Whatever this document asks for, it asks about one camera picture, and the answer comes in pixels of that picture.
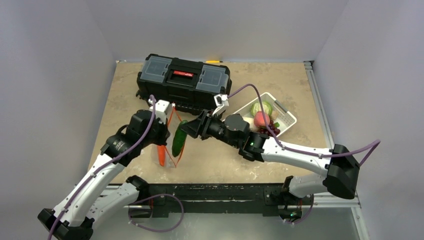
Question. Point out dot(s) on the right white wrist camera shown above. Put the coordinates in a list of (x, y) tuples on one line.
[(221, 102)]

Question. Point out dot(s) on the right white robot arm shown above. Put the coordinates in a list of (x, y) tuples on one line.
[(333, 170)]

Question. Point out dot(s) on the green toy cabbage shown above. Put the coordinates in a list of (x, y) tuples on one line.
[(266, 107)]

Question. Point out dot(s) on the black plastic toolbox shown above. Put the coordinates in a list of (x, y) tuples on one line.
[(190, 85)]

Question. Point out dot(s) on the green toy cucumber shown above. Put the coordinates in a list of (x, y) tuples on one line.
[(179, 140)]

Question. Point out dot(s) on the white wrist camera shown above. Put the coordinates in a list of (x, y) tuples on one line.
[(221, 102), (162, 110)]

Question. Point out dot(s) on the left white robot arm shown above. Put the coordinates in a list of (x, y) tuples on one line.
[(76, 216)]

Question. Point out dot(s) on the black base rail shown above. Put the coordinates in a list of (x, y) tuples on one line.
[(267, 199)]

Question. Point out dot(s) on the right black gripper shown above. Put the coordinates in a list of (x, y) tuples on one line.
[(203, 124)]

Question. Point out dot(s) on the aluminium frame rail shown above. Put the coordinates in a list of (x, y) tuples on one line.
[(326, 200)]

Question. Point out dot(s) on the orange toy carrot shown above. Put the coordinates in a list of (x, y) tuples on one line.
[(161, 154)]

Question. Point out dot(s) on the dark red toy grapes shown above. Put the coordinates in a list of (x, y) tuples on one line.
[(274, 128)]

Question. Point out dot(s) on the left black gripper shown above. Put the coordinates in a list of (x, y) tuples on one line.
[(165, 133)]

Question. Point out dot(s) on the clear orange-zip bag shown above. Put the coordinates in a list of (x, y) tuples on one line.
[(173, 122)]

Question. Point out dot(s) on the pink toy peach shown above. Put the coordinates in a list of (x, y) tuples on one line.
[(261, 119)]

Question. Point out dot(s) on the white toy radish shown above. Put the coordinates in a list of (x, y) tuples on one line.
[(251, 122)]

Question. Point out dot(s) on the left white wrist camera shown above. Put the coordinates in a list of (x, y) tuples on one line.
[(162, 110)]

